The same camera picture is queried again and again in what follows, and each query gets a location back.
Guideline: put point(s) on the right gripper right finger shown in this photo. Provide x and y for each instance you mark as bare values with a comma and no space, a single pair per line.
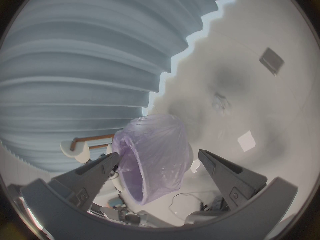
230,181

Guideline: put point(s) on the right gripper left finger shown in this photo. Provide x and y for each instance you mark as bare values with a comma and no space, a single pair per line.
87,181

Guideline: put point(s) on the purple plastic bag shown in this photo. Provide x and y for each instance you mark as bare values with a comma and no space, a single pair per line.
155,154

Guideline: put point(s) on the white trash bin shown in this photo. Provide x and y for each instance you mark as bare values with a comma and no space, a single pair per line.
190,156

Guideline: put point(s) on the wooden chair with white cushions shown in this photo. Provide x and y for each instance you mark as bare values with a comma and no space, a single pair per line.
80,154

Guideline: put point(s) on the clear crumpled wrapper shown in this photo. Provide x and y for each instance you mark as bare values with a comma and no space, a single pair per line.
221,104

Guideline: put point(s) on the white curtain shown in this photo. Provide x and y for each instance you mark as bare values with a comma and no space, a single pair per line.
75,59

